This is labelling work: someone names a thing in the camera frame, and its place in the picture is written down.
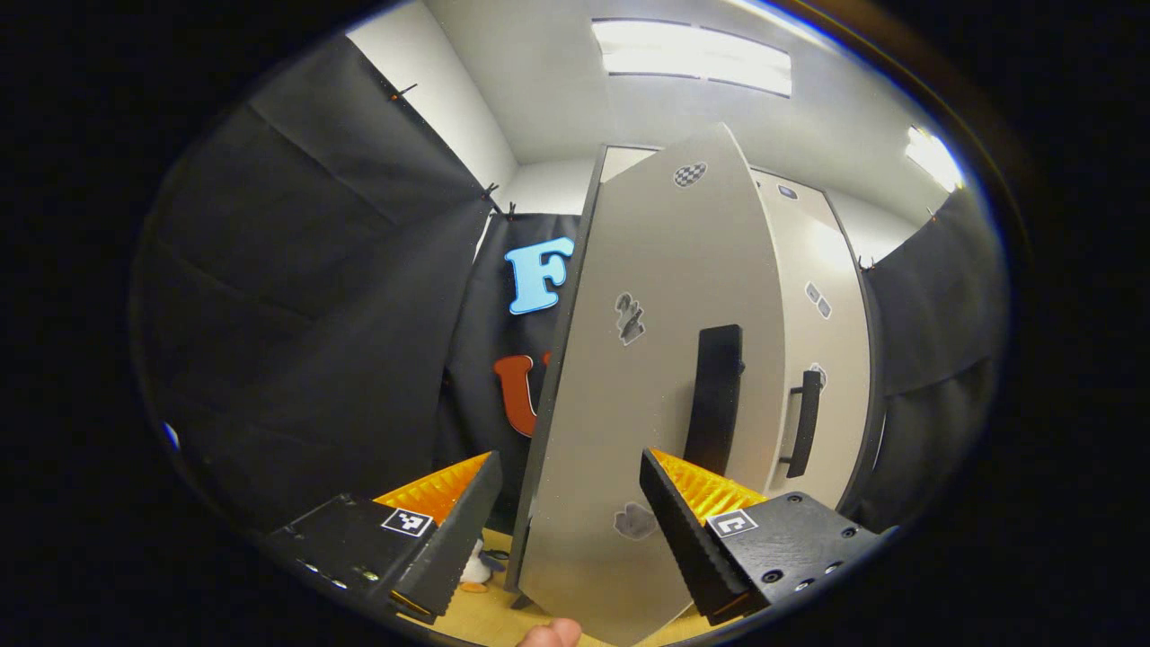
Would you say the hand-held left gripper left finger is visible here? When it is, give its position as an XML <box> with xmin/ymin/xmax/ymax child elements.
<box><xmin>256</xmin><ymin>449</ymin><xmax>504</xmax><ymax>626</ymax></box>

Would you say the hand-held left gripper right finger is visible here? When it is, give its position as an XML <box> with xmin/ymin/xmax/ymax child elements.
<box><xmin>639</xmin><ymin>447</ymin><xmax>890</xmax><ymax>627</ymax></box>

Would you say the grey cabinet door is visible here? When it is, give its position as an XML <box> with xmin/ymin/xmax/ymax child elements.
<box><xmin>517</xmin><ymin>121</ymin><xmax>789</xmax><ymax>646</ymax></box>
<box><xmin>753</xmin><ymin>169</ymin><xmax>874</xmax><ymax>510</ymax></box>

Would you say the grey white cabinet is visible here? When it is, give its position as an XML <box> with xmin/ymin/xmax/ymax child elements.
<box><xmin>505</xmin><ymin>144</ymin><xmax>889</xmax><ymax>612</ymax></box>

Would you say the small white orange toy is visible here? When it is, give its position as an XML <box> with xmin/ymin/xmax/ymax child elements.
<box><xmin>458</xmin><ymin>537</ymin><xmax>493</xmax><ymax>594</ymax></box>

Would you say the black backdrop cloth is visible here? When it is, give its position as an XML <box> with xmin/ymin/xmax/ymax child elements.
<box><xmin>135</xmin><ymin>36</ymin><xmax>1012</xmax><ymax>540</ymax></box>

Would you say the ceiling light panel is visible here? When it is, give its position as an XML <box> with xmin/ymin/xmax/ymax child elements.
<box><xmin>591</xmin><ymin>18</ymin><xmax>793</xmax><ymax>98</ymax></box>
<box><xmin>905</xmin><ymin>126</ymin><xmax>965</xmax><ymax>192</ymax></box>

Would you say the black door handle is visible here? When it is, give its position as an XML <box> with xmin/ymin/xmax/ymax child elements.
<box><xmin>683</xmin><ymin>324</ymin><xmax>747</xmax><ymax>478</ymax></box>
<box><xmin>778</xmin><ymin>369</ymin><xmax>824</xmax><ymax>480</ymax></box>

